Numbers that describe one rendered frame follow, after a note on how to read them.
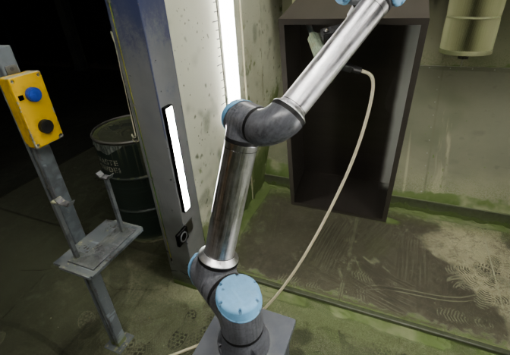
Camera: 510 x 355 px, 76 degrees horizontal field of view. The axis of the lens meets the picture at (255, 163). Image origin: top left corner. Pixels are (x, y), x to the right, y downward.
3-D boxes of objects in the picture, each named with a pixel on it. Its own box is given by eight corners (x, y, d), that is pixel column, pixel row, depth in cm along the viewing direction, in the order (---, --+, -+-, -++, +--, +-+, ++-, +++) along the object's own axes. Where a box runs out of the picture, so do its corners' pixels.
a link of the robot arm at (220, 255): (203, 314, 116) (244, 105, 92) (182, 283, 128) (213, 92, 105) (238, 301, 125) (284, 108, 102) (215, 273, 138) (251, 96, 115)
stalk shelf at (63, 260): (107, 221, 165) (106, 218, 164) (143, 230, 157) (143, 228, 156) (54, 265, 140) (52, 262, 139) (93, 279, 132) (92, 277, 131)
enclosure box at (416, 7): (303, 170, 245) (298, -5, 168) (389, 183, 225) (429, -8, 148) (291, 204, 221) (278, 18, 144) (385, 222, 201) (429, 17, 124)
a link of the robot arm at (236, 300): (235, 354, 106) (231, 320, 97) (209, 317, 118) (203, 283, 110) (272, 328, 114) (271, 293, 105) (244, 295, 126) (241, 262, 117)
